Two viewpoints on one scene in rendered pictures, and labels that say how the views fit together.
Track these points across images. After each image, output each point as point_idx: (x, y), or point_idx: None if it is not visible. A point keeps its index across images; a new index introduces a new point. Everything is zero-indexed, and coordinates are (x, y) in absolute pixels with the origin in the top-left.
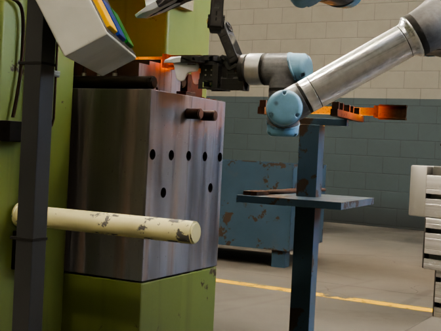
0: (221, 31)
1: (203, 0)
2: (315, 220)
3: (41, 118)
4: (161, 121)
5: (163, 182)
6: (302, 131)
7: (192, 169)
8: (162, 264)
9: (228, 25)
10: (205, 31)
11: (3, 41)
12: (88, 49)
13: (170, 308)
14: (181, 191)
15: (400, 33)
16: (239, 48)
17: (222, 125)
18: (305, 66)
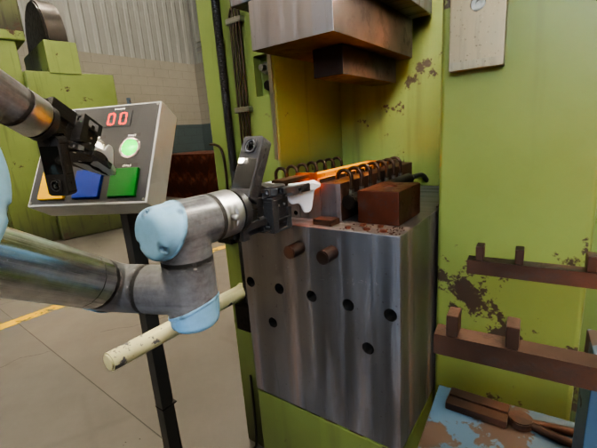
0: (57, 195)
1: (575, 20)
2: None
3: (125, 241)
4: (258, 252)
5: (271, 312)
6: (585, 349)
7: (322, 314)
8: (282, 388)
9: (247, 143)
10: (586, 79)
11: (217, 174)
12: (52, 212)
13: (303, 436)
14: (303, 331)
15: None
16: (252, 176)
17: (394, 271)
18: (137, 231)
